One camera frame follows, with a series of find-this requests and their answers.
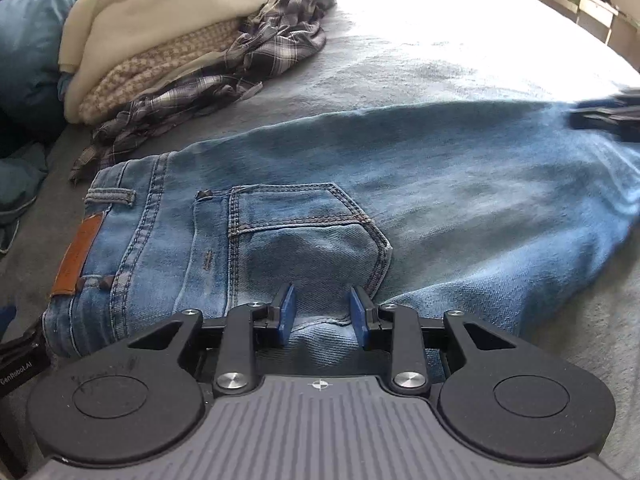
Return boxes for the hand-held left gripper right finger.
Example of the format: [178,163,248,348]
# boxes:
[348,286,523,395]

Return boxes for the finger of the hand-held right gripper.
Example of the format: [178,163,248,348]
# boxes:
[569,88,640,143]

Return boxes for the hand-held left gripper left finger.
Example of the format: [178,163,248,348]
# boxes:
[125,283,297,395]

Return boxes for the blue denim jeans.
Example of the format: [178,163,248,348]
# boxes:
[42,95,640,381]

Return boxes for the white shelf unit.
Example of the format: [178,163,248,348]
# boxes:
[530,0,640,71]

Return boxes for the grey fleece blanket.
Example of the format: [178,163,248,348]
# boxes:
[0,0,640,480]

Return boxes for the grey plaid shirt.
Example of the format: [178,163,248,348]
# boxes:
[69,0,338,186]

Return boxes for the beige knit sweater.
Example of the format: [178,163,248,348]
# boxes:
[77,22,246,126]

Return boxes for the cream sweater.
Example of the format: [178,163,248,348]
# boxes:
[57,0,271,123]

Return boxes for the black printed strap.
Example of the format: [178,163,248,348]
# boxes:
[0,312,51,480]

